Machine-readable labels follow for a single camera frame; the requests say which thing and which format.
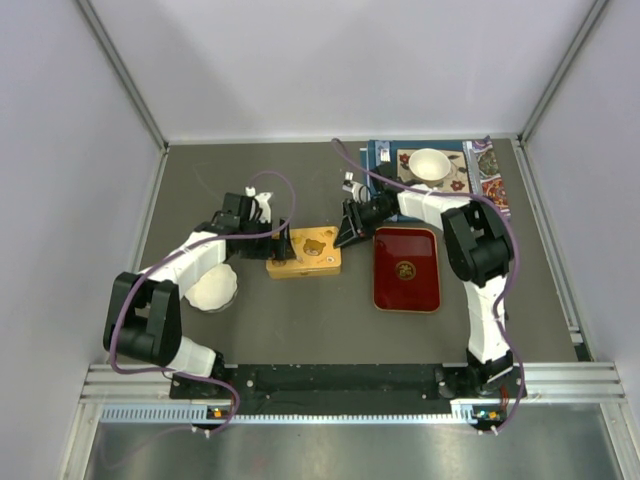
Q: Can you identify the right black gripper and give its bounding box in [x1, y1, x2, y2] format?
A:
[335, 199, 395, 250]

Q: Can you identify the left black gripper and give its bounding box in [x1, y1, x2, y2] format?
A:
[240, 217, 295, 261]

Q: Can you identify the gold cookie tin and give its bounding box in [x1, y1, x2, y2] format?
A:
[266, 262, 341, 280]

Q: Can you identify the silver tin lid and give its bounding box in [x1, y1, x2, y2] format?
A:
[266, 226, 342, 267]

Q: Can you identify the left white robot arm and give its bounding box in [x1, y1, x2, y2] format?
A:
[103, 187, 295, 397]

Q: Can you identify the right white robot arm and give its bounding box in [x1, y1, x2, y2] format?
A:
[334, 167, 517, 396]

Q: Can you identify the red lacquer tray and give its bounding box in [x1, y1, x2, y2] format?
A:
[373, 226, 441, 314]

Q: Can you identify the blue cloth napkin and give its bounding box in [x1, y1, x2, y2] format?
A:
[360, 139, 489, 221]

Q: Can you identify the silver fork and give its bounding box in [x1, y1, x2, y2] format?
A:
[378, 148, 391, 164]

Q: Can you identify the white scalloped dish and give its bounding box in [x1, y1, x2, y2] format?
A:
[186, 263, 238, 312]

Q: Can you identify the white bowl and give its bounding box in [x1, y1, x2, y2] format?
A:
[408, 148, 451, 182]

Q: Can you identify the patterned colourful cloth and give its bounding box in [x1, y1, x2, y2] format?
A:
[462, 136, 511, 218]

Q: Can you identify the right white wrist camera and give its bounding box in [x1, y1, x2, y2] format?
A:
[342, 171, 371, 203]

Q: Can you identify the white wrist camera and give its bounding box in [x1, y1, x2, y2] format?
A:
[342, 171, 371, 203]
[245, 187, 273, 223]

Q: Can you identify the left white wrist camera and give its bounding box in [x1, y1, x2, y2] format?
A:
[245, 187, 273, 223]

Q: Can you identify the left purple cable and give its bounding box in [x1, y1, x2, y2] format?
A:
[109, 171, 297, 434]

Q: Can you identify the purple cable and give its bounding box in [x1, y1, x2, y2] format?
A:
[109, 171, 297, 434]
[331, 138, 526, 434]

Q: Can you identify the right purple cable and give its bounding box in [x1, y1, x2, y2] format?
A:
[331, 138, 526, 434]

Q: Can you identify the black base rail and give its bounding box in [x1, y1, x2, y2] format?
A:
[169, 362, 526, 416]

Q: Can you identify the right aluminium frame post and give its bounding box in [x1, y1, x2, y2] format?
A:
[517, 0, 614, 144]

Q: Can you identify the aluminium frame post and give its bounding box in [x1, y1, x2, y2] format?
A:
[517, 0, 614, 144]
[73, 0, 170, 151]

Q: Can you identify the left aluminium frame post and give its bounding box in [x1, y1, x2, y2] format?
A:
[73, 0, 170, 151]

